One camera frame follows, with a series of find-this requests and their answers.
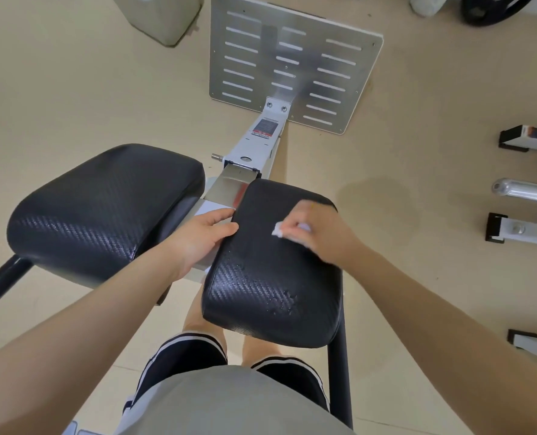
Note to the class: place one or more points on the person's left leg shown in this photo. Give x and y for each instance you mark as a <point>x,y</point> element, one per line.
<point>196,312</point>

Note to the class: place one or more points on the black weight plate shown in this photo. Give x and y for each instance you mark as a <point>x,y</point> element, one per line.
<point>490,12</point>

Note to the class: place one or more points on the person's black striped shorts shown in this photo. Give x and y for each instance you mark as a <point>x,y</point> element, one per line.
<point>178,357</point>

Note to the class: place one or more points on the white exercise machine black roller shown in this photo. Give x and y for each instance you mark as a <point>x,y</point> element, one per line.
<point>531,231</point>

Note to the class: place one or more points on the person's left hand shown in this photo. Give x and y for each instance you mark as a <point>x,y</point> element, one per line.
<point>196,246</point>

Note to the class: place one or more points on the person's left forearm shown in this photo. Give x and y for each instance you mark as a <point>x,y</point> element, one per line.
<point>69,348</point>

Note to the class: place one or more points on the black cushion with small dents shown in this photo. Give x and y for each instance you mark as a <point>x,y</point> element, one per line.
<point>273,276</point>

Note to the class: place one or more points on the long black back pad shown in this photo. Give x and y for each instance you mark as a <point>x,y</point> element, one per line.
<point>531,344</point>

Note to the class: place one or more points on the black textured cushion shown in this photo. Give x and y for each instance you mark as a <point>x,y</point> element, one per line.
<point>105,208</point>

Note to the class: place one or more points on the person's right forearm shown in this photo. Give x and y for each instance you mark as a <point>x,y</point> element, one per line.
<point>454,339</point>

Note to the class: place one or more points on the person's right hand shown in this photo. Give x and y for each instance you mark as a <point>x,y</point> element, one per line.
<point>327,235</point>

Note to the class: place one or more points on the perforated metal footplate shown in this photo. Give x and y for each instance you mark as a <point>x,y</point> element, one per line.
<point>309,49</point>

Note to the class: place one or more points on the white cleaning wipe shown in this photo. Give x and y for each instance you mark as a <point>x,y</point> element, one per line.
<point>276,231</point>

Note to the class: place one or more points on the black grip bar silver cap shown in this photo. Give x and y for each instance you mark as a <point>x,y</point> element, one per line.
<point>339,380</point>
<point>1,280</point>

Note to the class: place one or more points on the person's grey white shirt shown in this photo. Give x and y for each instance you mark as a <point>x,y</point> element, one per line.
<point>232,403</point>

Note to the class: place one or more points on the person's right leg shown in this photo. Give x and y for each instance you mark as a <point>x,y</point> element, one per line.
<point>255,348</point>

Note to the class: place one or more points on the white machine frame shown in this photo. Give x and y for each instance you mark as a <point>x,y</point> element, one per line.
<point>250,149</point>

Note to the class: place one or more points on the grey printed metal base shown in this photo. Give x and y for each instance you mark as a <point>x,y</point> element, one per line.
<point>75,429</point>

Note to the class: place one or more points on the person's leg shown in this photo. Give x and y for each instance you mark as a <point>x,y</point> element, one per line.
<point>196,312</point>
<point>255,348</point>

